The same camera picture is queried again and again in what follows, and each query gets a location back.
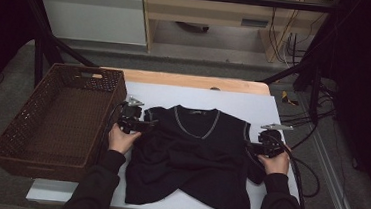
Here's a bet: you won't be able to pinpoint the hand-held gripper cable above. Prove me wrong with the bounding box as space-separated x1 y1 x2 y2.
265 134 315 209
97 99 130 168

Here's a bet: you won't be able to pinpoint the right hand-held gripper cable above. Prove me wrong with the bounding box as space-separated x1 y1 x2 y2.
265 134 315 209

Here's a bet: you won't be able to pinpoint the black looped floor cable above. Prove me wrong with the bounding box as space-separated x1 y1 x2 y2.
286 155 324 199

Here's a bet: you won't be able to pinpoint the left hand-held gripper cable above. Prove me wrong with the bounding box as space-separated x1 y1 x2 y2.
97 99 130 168

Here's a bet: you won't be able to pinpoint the dark knitted sweater vest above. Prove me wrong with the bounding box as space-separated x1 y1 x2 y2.
122 100 271 209

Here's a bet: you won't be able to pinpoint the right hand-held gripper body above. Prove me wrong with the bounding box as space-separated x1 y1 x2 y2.
256 121 295 160

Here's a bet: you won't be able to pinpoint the white table sheet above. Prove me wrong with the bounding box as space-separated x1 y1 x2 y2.
25 74 318 209

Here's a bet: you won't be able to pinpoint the person's left hand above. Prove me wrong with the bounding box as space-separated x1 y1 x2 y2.
106 123 143 157

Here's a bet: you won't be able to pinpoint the person's right hand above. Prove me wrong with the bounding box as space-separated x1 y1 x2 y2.
256 143 293 177

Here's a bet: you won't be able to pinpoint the yellow and black floor object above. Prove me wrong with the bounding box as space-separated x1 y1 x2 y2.
280 90 301 106

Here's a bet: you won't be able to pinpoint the bundle of black floor cables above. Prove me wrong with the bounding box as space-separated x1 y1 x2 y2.
276 75 340 157

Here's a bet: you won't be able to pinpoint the light wooden desk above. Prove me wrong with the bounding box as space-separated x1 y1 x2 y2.
135 0 330 68

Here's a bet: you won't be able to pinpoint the brown woven basket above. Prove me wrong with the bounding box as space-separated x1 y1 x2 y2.
0 58 130 187

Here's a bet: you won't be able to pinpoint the hanging cables behind desk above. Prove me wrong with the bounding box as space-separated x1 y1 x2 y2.
265 5 315 67

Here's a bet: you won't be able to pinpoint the aluminium frame rail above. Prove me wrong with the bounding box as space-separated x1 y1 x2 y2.
294 93 371 209

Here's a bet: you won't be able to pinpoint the white cabinet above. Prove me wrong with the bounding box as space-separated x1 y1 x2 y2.
31 0 151 47

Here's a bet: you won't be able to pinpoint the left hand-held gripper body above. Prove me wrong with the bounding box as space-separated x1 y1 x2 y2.
116 94 146 135

